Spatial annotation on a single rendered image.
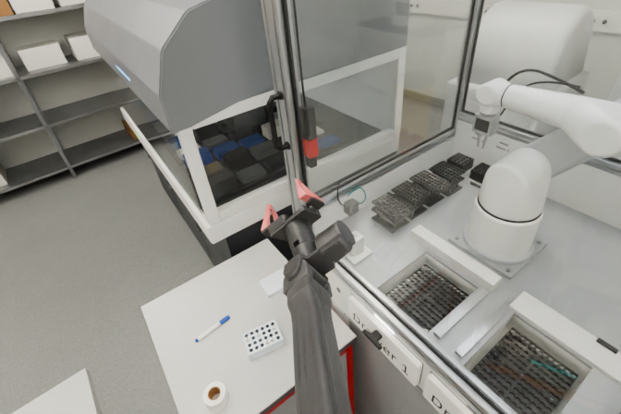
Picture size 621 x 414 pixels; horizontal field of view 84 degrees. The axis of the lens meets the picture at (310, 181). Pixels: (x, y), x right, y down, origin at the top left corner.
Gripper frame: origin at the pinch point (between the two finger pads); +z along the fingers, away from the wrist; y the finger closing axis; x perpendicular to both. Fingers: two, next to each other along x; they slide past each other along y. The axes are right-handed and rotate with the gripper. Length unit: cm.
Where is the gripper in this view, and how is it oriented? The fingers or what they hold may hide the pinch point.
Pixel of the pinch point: (284, 194)
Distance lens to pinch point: 80.6
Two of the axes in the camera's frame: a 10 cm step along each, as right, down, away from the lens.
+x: 6.1, 3.0, 7.3
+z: -3.5, -7.3, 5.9
